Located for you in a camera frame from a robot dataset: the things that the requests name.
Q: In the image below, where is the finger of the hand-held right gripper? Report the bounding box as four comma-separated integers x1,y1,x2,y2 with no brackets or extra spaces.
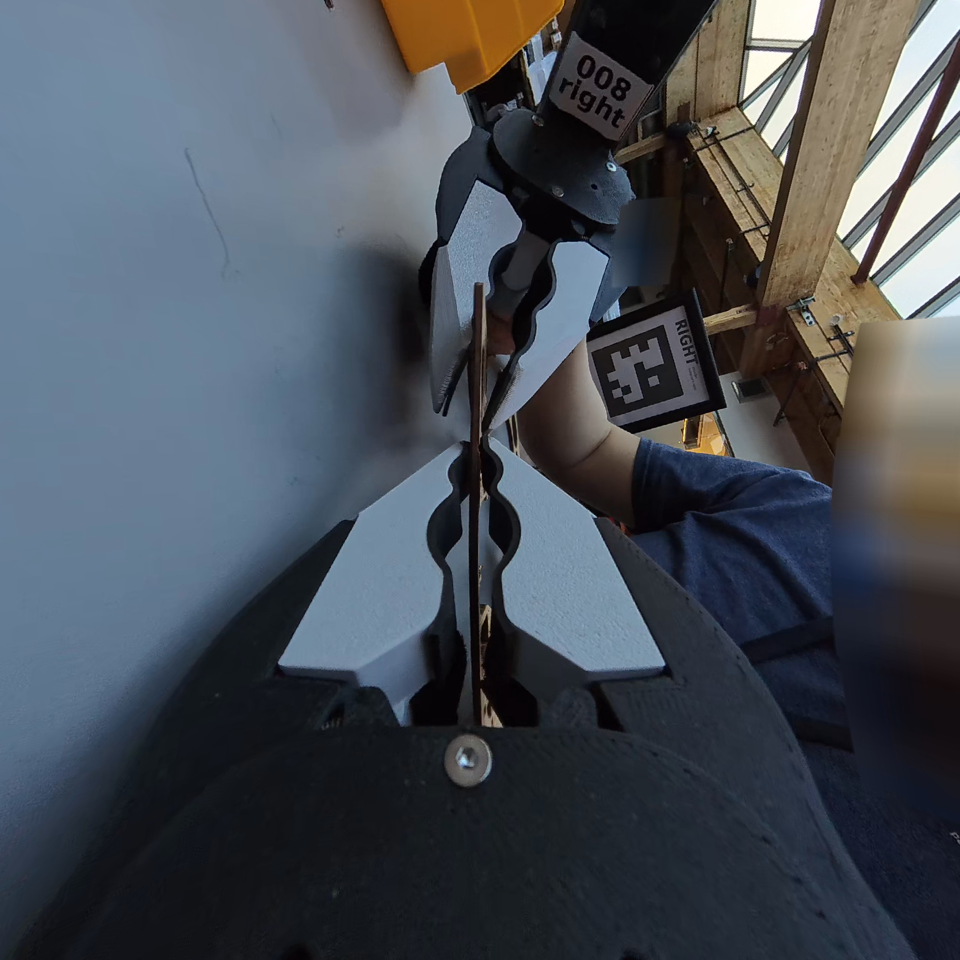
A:
480,240,609,435
427,178,526,417

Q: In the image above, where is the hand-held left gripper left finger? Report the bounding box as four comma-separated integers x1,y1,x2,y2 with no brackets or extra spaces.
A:
277,442,481,727

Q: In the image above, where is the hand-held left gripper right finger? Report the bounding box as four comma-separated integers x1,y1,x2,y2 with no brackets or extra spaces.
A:
483,438,667,727

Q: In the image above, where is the laser-cut wooden parts sheet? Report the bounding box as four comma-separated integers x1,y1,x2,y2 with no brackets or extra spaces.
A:
465,281,504,729

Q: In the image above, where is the person's right forearm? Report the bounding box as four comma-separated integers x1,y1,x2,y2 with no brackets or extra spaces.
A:
487,315,645,530

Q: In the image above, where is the black framed marker sign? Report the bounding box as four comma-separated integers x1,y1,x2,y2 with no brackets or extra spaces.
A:
585,288,729,436

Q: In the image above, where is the yellow plastic bin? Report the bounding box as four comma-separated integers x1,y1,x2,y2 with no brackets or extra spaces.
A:
378,0,565,95

